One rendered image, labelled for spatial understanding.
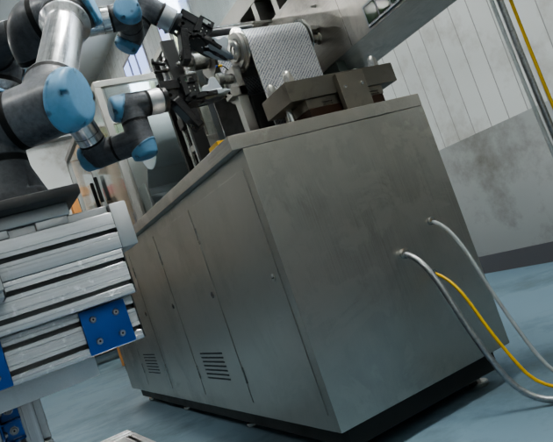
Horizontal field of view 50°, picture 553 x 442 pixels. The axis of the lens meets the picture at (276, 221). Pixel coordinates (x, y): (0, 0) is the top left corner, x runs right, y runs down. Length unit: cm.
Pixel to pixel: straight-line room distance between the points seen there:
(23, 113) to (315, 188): 77
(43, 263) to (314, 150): 80
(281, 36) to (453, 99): 228
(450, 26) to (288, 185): 272
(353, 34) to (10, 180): 125
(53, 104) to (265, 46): 99
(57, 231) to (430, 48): 341
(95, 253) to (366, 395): 80
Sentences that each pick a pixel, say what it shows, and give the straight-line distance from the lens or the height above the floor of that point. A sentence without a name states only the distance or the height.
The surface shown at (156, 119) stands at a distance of 293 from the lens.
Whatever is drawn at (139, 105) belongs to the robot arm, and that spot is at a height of 110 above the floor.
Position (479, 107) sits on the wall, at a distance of 405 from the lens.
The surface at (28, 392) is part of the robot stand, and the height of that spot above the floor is 48.
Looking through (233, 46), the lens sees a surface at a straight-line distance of 202.
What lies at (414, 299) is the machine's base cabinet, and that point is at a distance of 172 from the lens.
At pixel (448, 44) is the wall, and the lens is 416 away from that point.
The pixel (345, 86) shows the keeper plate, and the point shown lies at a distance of 182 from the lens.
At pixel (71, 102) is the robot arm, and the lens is 118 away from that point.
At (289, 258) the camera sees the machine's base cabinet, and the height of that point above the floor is 56.
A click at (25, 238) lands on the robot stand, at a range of 118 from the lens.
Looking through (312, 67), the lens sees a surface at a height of 113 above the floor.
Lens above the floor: 57
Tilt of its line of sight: 3 degrees up
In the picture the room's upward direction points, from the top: 19 degrees counter-clockwise
